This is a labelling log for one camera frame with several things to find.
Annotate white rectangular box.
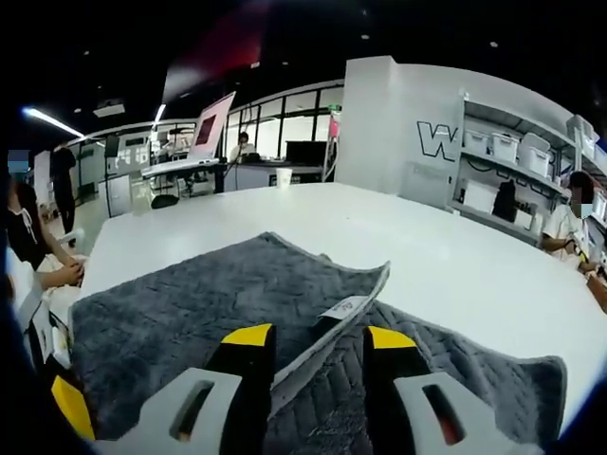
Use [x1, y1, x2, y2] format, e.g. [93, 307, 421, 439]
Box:
[463, 183, 494, 213]

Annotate black framed glass partition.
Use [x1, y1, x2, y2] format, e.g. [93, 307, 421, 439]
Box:
[226, 79, 345, 160]

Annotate black bag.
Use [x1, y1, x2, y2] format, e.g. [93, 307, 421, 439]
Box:
[491, 179, 518, 222]

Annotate black monitor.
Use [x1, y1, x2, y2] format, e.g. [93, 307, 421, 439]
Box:
[285, 140, 328, 163]

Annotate row of white storage boxes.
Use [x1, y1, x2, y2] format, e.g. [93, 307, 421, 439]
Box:
[463, 113, 607, 214]

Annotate large red hanging screen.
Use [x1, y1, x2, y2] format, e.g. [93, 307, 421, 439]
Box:
[163, 18, 265, 108]

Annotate wooden tray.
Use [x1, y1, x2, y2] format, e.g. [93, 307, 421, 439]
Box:
[585, 272, 607, 314]

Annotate grey metal storage shelf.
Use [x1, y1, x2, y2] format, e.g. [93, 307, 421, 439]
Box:
[450, 92, 607, 247]

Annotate grey towel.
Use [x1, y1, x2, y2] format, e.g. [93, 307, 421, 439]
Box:
[68, 230, 569, 451]

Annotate white ceiling projector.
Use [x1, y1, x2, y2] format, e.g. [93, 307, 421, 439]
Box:
[92, 97, 127, 118]

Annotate black stool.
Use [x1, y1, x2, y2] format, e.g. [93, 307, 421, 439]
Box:
[150, 192, 181, 210]

